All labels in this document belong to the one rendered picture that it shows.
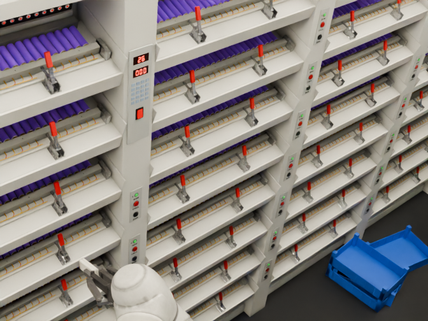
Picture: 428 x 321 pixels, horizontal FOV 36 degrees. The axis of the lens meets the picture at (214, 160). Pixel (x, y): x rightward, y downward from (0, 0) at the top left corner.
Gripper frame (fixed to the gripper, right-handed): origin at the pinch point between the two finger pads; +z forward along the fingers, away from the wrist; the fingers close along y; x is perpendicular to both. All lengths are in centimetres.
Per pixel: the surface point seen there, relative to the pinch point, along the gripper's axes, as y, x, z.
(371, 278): 146, -91, 2
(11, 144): -9.2, 36.6, 10.9
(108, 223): 17.1, -1.6, 15.1
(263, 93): 81, 20, 12
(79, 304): 4.4, -25.7, 16.9
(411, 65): 159, 10, 3
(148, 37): 24, 57, -2
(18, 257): -10.1, -0.8, 18.8
